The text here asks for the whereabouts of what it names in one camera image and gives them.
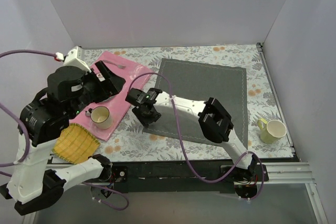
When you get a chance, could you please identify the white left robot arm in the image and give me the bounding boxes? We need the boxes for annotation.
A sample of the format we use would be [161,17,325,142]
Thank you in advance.
[1,61,125,216]

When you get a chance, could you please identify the yellow bamboo mat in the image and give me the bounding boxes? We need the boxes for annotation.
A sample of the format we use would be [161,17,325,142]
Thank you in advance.
[52,123,100,164]

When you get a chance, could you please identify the pink cloth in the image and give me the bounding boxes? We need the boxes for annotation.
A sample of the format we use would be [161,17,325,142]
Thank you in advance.
[68,50,153,142]

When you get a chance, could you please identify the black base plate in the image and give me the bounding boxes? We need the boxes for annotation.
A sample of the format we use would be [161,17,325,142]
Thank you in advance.
[112,159,269,194]

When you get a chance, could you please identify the cream mug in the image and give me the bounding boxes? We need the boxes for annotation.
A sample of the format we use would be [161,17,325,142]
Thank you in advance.
[85,106,113,130]

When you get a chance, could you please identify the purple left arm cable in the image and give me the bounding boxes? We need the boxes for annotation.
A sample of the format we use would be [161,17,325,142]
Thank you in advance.
[0,50,129,211]

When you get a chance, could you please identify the light green mug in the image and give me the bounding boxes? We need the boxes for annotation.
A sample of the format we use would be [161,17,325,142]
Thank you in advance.
[257,118,287,144]

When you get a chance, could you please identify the floral patterned table mat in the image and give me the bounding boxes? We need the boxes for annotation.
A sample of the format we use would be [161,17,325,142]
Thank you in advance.
[97,45,295,161]

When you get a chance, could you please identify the grey cloth napkin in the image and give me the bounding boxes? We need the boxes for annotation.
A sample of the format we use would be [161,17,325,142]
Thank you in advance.
[143,59,248,147]

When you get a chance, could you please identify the aluminium frame rail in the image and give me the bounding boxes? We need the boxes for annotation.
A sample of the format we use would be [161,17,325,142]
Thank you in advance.
[22,42,329,224]

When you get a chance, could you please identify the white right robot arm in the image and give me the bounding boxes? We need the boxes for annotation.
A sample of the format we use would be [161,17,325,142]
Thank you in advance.
[125,88,258,183]

